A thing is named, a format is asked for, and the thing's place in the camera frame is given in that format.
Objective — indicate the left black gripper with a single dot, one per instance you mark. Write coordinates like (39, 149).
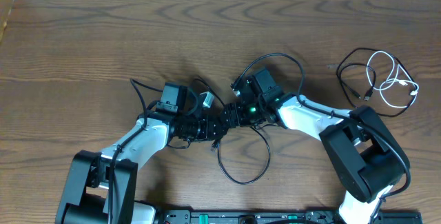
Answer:
(209, 123)

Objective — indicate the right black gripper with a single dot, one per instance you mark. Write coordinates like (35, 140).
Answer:
(236, 116)

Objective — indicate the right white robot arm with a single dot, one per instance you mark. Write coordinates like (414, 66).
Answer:
(366, 157)

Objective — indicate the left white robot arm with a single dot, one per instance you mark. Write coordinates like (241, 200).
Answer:
(100, 187)

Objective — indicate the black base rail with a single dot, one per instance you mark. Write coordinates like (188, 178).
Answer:
(304, 216)

